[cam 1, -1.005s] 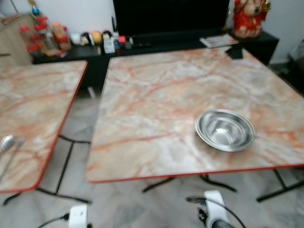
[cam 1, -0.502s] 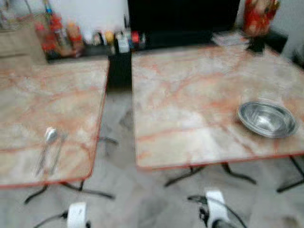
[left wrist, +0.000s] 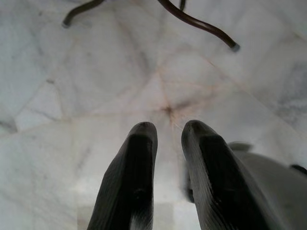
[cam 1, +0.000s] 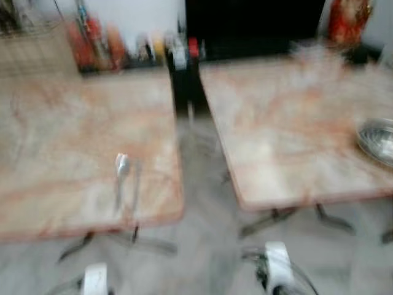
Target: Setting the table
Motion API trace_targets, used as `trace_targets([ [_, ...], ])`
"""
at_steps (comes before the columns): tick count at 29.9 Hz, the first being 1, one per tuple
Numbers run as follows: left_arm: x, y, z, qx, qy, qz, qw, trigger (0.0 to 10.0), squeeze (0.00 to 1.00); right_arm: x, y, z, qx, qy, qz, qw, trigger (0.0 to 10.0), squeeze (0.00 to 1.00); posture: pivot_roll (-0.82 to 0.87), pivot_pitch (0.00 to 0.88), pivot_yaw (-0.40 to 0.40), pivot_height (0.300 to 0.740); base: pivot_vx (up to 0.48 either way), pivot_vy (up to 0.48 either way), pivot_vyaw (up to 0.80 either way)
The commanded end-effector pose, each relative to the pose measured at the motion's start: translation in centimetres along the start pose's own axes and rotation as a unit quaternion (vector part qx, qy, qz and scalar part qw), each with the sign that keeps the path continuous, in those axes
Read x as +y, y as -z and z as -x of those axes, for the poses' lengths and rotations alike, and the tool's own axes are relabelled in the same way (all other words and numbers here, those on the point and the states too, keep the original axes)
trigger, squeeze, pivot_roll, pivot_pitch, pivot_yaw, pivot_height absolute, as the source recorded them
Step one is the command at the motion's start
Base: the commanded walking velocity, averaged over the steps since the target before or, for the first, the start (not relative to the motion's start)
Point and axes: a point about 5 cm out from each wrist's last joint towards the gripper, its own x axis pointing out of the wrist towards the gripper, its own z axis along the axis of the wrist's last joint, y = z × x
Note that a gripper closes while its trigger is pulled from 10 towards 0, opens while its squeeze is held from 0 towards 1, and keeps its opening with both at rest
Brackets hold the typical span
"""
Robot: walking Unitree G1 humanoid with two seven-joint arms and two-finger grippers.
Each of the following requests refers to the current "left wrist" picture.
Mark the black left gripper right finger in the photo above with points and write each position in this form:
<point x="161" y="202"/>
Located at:
<point x="220" y="187"/>

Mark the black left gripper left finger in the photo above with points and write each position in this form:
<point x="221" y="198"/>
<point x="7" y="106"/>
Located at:
<point x="129" y="179"/>

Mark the grey robot leg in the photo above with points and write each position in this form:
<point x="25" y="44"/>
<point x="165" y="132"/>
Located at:
<point x="280" y="187"/>

